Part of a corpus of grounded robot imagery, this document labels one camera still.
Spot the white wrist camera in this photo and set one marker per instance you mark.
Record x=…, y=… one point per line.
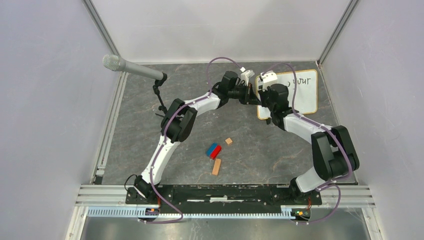
x=267, y=79
x=245, y=76

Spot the black microphone tripod stand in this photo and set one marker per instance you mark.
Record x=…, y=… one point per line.
x=156, y=91

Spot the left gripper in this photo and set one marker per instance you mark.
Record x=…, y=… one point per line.
x=250, y=97

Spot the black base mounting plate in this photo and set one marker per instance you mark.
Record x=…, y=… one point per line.
x=225, y=199

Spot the white whiteboard wooden frame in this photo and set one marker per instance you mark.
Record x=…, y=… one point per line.
x=305, y=96

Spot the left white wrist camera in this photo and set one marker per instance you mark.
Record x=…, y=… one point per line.
x=245, y=76

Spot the silver microphone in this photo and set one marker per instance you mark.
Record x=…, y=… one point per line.
x=116, y=63

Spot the long wooden block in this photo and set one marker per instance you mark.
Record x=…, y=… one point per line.
x=216, y=167

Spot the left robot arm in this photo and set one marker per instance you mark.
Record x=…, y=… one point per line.
x=178, y=122

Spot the blue and red block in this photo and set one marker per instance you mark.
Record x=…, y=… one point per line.
x=213, y=150

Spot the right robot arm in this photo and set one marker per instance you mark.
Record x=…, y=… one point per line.
x=333, y=153

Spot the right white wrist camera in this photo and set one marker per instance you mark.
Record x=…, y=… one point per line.
x=267, y=79

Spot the aluminium rail frame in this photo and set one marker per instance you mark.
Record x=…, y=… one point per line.
x=346, y=213

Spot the small wooden cube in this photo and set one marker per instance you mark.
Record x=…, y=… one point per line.
x=229, y=141

